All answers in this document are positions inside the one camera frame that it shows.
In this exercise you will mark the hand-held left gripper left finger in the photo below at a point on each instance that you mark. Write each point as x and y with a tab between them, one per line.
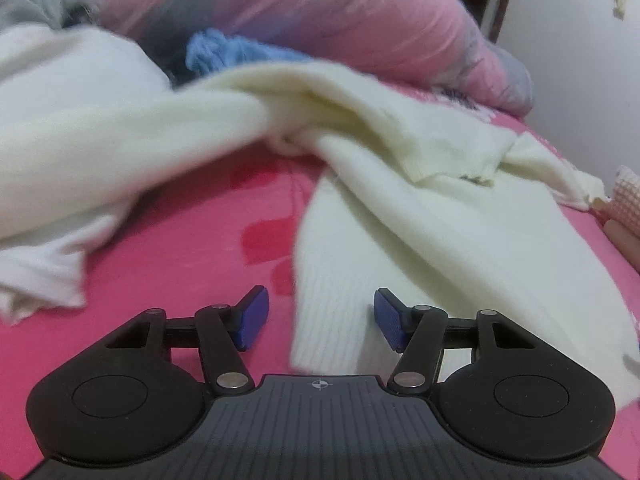
252	317

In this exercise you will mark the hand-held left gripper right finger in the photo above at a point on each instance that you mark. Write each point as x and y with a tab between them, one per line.
390	317

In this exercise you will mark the cream white fuzzy sweater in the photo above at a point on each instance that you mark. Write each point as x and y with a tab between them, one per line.
425	235

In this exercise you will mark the pink floral blanket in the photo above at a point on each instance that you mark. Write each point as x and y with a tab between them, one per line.
175	260

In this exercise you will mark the beige folded cloth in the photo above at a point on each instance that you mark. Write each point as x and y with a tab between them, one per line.
622	240

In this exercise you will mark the blue garment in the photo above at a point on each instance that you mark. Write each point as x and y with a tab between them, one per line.
225	52

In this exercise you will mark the pink checked folded cloth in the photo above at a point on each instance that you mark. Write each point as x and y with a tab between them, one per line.
629	195

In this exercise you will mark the pink and grey quilt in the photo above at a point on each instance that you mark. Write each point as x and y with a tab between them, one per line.
350	15

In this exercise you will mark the white t-shirt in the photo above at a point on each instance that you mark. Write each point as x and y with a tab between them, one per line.
75	60

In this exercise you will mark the light grey garment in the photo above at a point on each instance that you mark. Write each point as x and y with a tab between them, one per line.
35	2

